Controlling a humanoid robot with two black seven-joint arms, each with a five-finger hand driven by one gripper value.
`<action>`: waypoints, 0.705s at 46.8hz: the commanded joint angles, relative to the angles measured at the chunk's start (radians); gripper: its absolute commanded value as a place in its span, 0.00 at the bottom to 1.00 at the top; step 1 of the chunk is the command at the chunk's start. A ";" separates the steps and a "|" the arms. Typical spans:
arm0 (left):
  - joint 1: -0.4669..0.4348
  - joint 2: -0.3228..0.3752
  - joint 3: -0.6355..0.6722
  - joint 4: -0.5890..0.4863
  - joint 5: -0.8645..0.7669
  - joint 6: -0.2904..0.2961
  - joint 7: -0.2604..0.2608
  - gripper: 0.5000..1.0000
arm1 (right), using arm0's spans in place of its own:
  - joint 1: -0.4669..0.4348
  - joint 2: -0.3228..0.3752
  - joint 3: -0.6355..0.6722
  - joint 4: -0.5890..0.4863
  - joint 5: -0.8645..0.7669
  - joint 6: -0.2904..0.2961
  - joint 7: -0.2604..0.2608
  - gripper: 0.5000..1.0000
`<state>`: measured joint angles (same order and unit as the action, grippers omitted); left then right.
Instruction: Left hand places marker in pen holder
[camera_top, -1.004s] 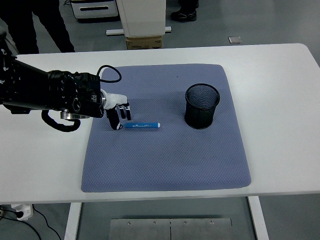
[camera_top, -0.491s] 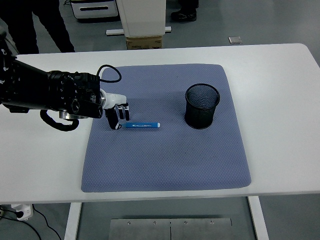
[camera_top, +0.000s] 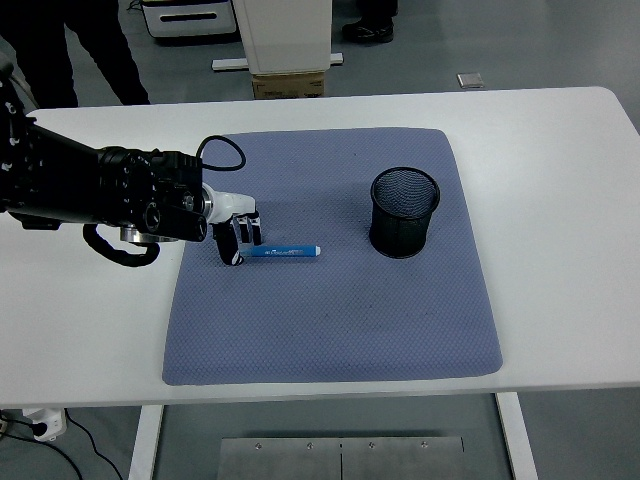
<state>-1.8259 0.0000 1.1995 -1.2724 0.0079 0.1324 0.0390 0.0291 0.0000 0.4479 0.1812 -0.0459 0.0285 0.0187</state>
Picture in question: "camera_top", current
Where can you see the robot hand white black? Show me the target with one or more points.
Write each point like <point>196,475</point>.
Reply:
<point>232,205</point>

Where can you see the blue marker pen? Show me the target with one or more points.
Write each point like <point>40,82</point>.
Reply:
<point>290,251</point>

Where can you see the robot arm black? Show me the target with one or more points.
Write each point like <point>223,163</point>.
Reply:
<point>60,180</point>

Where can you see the black mesh pen holder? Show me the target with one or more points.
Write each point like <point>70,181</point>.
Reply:
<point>400,235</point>

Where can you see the brown cardboard box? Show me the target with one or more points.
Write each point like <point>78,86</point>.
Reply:
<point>287,86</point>

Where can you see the blue-grey textured mat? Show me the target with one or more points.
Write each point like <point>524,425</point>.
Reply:
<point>325,310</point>

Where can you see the white stand base bar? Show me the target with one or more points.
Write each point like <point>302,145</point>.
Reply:
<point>230,64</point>

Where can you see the white upright stand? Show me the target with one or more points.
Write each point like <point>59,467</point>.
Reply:
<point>285,35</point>

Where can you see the white cabinet with dark slot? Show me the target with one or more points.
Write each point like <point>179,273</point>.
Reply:
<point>200,29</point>

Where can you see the person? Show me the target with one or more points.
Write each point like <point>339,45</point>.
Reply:
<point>370,30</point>
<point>40,50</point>

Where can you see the white table leg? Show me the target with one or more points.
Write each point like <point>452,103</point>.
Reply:
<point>515,440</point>
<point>145,440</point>

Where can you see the small grey floor plate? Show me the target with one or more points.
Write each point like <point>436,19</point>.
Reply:
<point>471,80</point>

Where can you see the white power strip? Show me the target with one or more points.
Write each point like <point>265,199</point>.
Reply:
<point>47,425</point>

